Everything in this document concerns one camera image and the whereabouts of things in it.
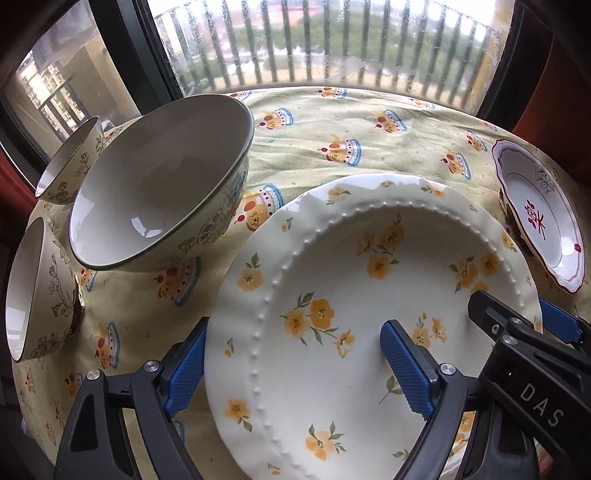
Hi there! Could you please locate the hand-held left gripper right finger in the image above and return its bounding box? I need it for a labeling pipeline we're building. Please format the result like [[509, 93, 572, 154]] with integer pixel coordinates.
[[379, 319, 541, 480]]

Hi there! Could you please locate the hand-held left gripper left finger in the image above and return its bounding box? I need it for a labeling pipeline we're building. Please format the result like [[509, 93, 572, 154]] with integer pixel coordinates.
[[53, 318, 208, 480]]

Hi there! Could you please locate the red curtain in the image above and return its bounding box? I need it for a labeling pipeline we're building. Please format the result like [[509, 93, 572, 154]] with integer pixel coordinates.
[[0, 148, 31, 241], [512, 32, 591, 185]]

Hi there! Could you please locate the yellow flower ceramic plate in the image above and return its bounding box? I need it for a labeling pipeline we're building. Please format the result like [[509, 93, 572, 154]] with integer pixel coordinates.
[[203, 173, 544, 480]]

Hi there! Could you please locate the red-rimmed white plate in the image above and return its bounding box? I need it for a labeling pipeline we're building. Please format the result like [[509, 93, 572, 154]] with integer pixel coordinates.
[[490, 138, 585, 294]]

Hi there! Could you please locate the yellow printed tablecloth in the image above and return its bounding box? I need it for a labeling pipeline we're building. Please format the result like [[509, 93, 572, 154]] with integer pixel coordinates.
[[9, 85, 591, 480]]

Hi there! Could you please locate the balcony railing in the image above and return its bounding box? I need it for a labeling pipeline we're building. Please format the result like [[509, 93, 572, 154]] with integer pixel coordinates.
[[154, 0, 502, 104]]

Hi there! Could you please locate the dark window frame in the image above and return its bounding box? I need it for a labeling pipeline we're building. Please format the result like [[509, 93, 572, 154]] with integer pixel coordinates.
[[0, 0, 555, 185]]

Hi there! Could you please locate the large green-rimmed ceramic bowl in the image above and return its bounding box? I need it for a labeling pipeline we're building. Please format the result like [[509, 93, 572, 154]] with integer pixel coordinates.
[[68, 95, 256, 273]]

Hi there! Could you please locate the small floral ceramic bowl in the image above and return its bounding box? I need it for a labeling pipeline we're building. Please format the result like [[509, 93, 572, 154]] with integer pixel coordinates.
[[4, 216, 86, 363], [35, 115, 106, 205]]

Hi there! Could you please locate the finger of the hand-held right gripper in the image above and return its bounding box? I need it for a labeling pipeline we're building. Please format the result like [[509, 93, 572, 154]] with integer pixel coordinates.
[[539, 299, 591, 354], [467, 290, 591, 393]]

